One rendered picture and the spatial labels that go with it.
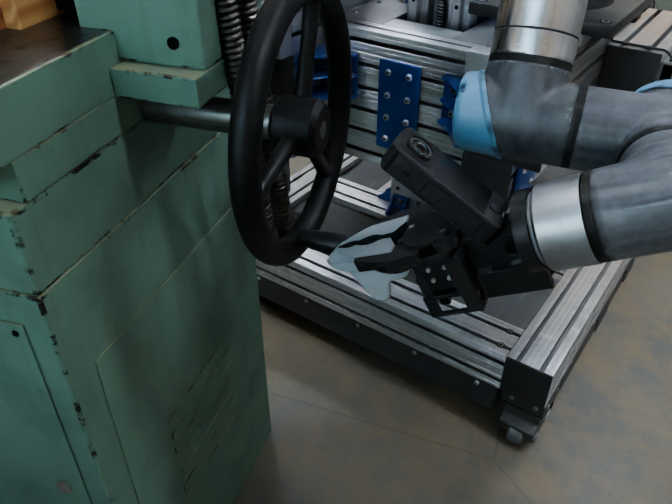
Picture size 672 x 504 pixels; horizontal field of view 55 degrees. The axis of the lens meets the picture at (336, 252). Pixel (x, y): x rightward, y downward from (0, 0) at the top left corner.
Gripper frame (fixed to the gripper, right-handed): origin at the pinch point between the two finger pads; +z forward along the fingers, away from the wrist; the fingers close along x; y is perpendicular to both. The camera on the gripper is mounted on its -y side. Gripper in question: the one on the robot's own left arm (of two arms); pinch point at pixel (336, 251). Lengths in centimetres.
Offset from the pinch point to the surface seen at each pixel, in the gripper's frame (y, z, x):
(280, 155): -11.1, 0.6, 0.9
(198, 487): 35, 45, -2
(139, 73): -23.2, 10.4, 1.0
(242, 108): -17.7, -3.1, -5.3
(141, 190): -12.4, 20.3, 1.3
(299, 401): 53, 55, 33
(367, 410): 60, 42, 36
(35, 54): -29.0, 13.7, -5.3
